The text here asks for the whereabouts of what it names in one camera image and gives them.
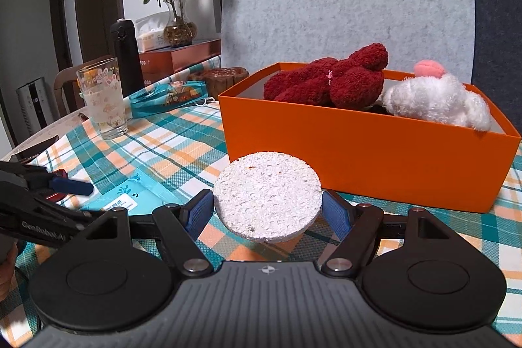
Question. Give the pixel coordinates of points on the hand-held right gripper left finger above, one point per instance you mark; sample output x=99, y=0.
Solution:
x=198, y=211

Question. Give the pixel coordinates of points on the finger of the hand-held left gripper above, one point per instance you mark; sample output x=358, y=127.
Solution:
x=73, y=187

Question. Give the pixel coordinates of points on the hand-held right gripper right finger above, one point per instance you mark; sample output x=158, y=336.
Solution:
x=336, y=211

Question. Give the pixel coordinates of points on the orange box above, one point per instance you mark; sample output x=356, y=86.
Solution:
x=346, y=152

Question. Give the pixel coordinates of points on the round white sponge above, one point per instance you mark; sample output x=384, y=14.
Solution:
x=265, y=193

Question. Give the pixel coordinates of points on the dark red fuzzy plush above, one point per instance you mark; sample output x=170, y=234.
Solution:
x=310, y=87

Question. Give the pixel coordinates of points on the white plush toy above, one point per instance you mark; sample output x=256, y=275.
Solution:
x=428, y=99

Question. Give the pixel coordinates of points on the teal wet wipe packet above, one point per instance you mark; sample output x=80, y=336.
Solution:
x=122, y=193

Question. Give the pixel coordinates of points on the checkered tablecloth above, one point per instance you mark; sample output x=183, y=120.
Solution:
x=171, y=152

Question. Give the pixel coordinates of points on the white air purifier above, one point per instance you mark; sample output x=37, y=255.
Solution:
x=34, y=107

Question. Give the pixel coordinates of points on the flower print glass cup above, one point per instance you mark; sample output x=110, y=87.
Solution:
x=106, y=103

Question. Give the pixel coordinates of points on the brown wooden chair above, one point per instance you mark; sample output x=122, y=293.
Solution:
x=67, y=87

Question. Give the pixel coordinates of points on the teal face mask packet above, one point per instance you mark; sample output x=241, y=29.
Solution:
x=163, y=99

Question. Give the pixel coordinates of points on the teal cartoon print box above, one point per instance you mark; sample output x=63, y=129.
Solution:
x=195, y=70

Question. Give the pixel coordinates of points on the black thermos bottle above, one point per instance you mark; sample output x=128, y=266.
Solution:
x=126, y=54

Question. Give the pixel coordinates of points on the copper brown box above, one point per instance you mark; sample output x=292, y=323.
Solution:
x=191, y=54

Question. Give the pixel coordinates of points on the white tissue box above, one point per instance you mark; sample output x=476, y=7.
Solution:
x=149, y=38

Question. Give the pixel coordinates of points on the dark blue felt panel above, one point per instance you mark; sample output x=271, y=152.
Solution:
x=501, y=5

